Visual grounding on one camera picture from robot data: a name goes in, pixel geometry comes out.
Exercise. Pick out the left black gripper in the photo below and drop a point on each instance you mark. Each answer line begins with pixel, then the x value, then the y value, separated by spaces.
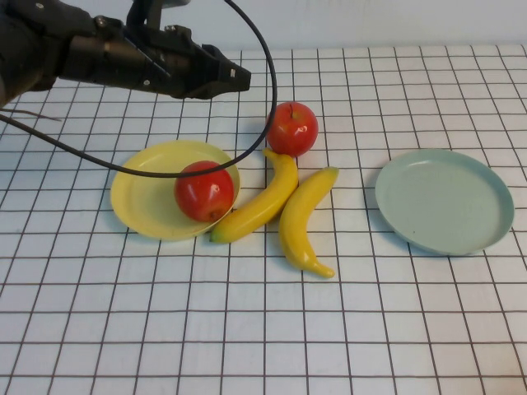
pixel 123 61

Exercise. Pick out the red apple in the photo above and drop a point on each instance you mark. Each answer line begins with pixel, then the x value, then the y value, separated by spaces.
pixel 292 131
pixel 201 193

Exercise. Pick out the yellow banana green tip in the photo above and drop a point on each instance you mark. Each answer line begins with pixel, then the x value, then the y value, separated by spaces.
pixel 263 201

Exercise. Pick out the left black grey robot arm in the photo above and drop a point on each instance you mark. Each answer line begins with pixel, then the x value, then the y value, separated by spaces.
pixel 24 49

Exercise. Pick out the yellow round plate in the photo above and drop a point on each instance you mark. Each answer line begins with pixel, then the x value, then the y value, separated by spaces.
pixel 144 197

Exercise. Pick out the light blue round plate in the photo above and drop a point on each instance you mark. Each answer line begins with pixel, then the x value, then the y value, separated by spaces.
pixel 444 201

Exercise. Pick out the thin black zip tie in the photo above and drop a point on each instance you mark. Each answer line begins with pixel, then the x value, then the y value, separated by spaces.
pixel 39 115

